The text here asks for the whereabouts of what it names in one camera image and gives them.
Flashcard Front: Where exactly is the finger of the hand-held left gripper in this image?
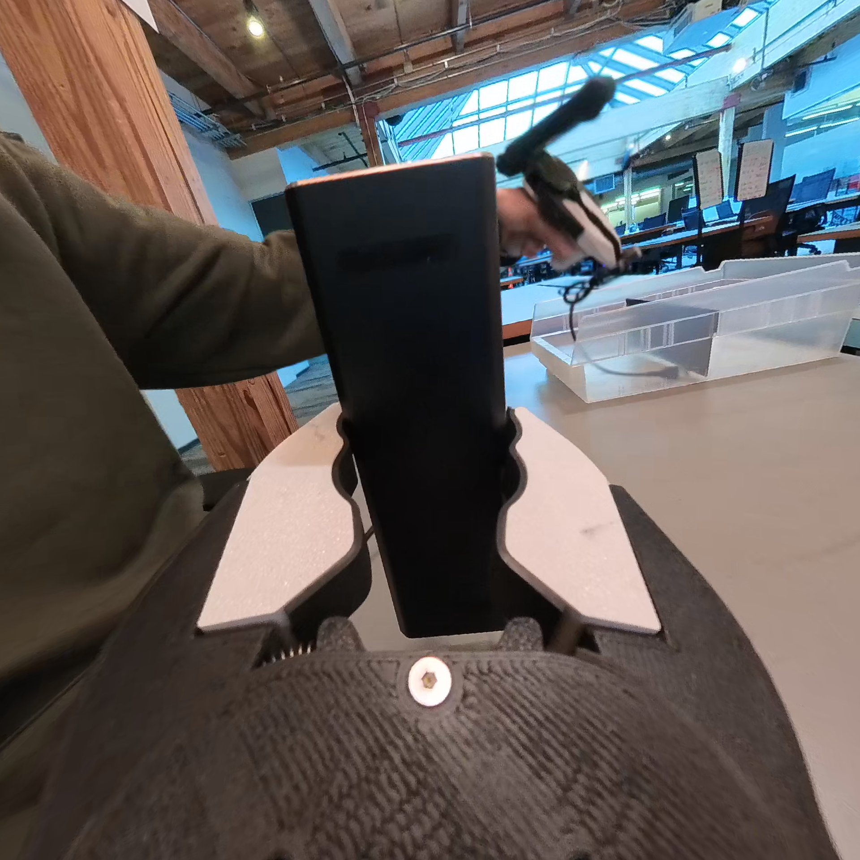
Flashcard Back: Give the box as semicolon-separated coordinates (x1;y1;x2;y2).
551;190;641;271

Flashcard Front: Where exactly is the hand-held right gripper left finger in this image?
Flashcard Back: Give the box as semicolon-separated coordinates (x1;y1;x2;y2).
197;403;372;634

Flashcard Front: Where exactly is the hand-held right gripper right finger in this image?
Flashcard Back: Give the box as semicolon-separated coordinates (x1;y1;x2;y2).
497;405;664;636

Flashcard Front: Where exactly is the black usb cable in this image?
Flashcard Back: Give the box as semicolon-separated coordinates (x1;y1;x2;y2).
558;265;683;378

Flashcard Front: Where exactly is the clear plastic bin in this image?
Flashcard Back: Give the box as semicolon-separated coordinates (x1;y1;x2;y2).
531;254;860;404

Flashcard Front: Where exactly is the black power bank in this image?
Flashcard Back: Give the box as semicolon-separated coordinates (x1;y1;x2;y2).
284;153;509;639

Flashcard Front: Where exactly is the person's left forearm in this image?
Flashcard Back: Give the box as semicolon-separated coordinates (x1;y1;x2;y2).
128;222;328;392

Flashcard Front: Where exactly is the person's left hand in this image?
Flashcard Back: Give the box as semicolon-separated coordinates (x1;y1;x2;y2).
496;187;559;264

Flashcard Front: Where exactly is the white paper board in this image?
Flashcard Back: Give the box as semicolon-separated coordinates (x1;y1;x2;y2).
735;139;775;202
694;148;725;211

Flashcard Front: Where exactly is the person's olive sweater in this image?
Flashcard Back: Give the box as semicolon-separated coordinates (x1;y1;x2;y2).
0;133;206;747

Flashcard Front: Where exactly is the wooden pillar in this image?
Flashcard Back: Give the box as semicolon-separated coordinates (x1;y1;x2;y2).
0;0;300;473

